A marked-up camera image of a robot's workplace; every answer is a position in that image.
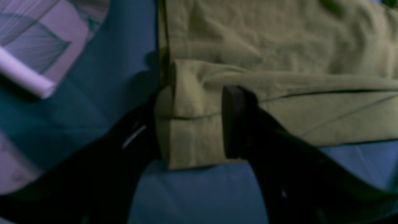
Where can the olive green t-shirt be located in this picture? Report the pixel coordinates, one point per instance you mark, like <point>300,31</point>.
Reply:
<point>325,69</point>

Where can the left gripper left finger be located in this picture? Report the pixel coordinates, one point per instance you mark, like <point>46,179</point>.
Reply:
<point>97,184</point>

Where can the blue table cloth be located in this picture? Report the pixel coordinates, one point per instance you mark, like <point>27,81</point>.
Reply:
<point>119,72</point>

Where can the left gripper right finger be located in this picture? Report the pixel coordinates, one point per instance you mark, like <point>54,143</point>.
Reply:
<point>299,183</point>

